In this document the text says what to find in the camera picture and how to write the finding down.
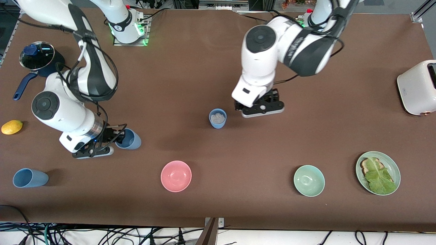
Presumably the blue cup holding paper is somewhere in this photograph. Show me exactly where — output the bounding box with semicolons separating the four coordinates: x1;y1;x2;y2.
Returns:
209;109;227;129

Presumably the yellow lemon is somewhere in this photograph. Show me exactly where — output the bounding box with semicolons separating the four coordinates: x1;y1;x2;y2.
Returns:
1;120;24;135

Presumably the pink bowl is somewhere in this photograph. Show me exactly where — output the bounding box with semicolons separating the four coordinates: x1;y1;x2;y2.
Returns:
160;160;192;193

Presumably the dark blue saucepan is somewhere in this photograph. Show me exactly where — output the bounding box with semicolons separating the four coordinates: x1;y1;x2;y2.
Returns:
13;44;65;101

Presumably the light green bowl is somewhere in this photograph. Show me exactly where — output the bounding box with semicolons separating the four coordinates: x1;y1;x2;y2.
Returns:
293;165;325;197

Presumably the glass saucepan lid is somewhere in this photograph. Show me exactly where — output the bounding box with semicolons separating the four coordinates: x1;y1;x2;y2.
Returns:
19;42;55;71

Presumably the brown bread slice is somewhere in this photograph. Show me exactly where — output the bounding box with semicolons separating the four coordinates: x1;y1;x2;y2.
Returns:
360;157;395;186

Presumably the green lettuce leaf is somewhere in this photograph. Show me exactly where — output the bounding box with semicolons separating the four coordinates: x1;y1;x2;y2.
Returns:
364;157;398;195

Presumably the light green plate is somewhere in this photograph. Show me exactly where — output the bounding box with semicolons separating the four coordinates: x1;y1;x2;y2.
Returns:
356;151;401;196

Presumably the white toaster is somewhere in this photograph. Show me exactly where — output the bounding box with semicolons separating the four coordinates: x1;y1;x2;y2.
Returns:
397;60;436;116

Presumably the black left base cable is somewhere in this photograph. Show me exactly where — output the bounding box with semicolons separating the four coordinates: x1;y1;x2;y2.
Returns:
238;10;284;22

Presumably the black base cable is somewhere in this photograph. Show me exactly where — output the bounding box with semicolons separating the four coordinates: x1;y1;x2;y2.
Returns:
141;9;167;21
238;10;284;22

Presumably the black looped floor cable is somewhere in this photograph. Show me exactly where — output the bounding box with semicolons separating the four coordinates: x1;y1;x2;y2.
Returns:
0;204;34;245

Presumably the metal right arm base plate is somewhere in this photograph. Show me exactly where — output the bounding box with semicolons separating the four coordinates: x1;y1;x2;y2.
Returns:
113;14;151;47

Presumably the metal table edge bracket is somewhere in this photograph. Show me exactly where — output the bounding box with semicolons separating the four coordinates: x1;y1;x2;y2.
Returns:
204;217;225;228

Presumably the black right base cable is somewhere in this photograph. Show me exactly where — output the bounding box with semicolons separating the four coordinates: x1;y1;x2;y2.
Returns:
141;9;167;21

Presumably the grey metal profile post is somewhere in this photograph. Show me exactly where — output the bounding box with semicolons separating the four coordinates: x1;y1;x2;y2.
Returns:
196;218;218;245

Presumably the aluminium frame rail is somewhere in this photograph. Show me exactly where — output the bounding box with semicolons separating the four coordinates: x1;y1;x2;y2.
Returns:
410;0;436;23

